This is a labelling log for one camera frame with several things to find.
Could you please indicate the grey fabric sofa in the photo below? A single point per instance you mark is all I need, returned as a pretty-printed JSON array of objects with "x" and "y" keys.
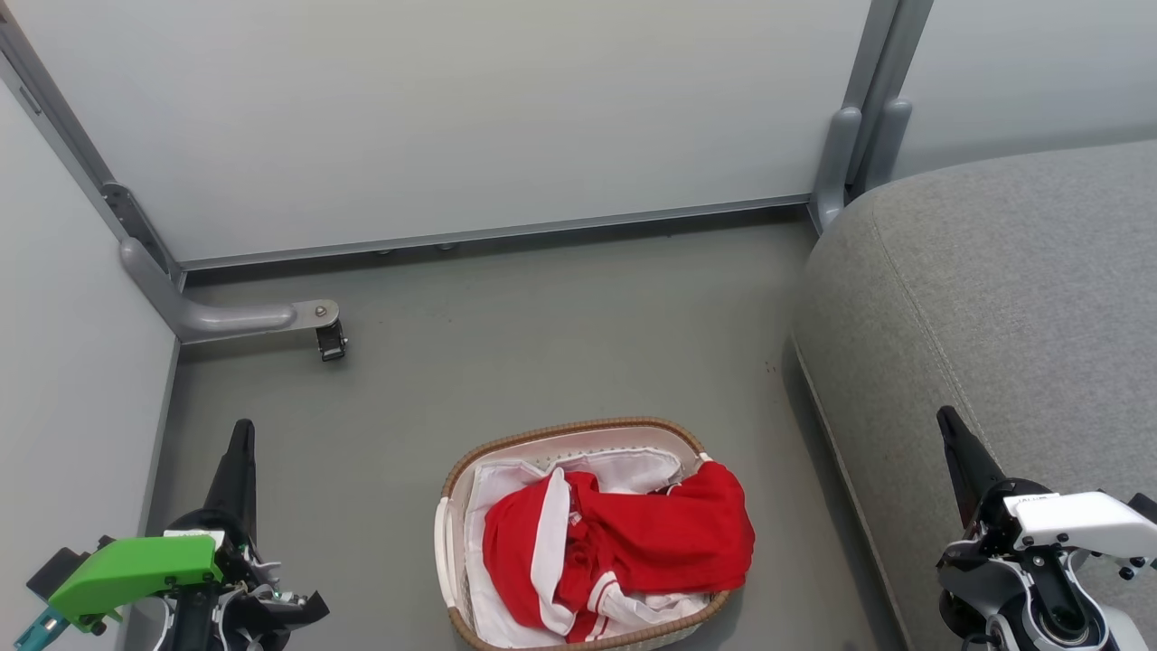
[{"x": 994, "y": 316}]

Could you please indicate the white basket liner cloth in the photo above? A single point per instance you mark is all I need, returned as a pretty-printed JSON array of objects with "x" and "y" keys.
[{"x": 506, "y": 484}]

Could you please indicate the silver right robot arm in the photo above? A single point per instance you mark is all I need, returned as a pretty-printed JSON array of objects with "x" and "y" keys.
[{"x": 1021, "y": 606}]

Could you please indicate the grey slanted partition post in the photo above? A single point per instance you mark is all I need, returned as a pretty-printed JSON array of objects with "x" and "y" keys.
[{"x": 63, "y": 136}]

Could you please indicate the small black caster wheel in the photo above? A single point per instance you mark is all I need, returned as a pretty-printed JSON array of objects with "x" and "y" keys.
[{"x": 331, "y": 342}]

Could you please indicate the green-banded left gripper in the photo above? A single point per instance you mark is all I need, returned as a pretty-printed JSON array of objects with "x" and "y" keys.
[{"x": 136, "y": 565}]

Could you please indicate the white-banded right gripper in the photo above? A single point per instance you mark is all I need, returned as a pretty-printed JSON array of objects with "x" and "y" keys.
[{"x": 1085, "y": 520}]

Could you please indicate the red jersey with number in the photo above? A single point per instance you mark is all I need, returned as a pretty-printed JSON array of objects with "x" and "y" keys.
[{"x": 673, "y": 533}]

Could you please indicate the grey double partition post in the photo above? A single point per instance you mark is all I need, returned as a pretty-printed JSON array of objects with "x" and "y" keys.
[{"x": 859, "y": 136}]

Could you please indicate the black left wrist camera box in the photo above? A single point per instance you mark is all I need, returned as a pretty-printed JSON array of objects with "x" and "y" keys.
[{"x": 56, "y": 570}]

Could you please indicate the white wicker-rimmed laundry basket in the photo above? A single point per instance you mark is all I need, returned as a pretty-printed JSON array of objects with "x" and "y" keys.
[{"x": 578, "y": 432}]

